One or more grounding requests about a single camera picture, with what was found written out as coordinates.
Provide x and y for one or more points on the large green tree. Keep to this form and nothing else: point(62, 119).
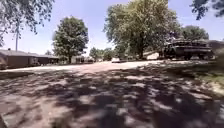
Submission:
point(140, 23)

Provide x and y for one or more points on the low brown house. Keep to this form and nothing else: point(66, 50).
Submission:
point(16, 60)

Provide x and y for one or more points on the row of distant trees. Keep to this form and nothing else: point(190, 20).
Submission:
point(100, 53)

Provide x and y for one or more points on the overhanging tree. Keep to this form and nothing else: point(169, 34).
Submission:
point(20, 13)

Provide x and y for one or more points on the dark truck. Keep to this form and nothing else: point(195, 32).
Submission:
point(186, 50)

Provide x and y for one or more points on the grey asphalt road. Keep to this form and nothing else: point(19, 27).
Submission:
point(100, 96)

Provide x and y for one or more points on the white car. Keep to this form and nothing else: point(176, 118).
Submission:
point(115, 60)

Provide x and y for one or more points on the round green tree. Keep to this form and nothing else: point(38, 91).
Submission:
point(70, 36)

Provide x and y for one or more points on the overhanging tree branches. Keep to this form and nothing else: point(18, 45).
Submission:
point(203, 6)

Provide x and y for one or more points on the pale house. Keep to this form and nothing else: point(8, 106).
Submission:
point(152, 56)

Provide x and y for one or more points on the building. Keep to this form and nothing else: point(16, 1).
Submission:
point(80, 60)

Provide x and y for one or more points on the pale pole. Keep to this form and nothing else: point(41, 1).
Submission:
point(16, 40)

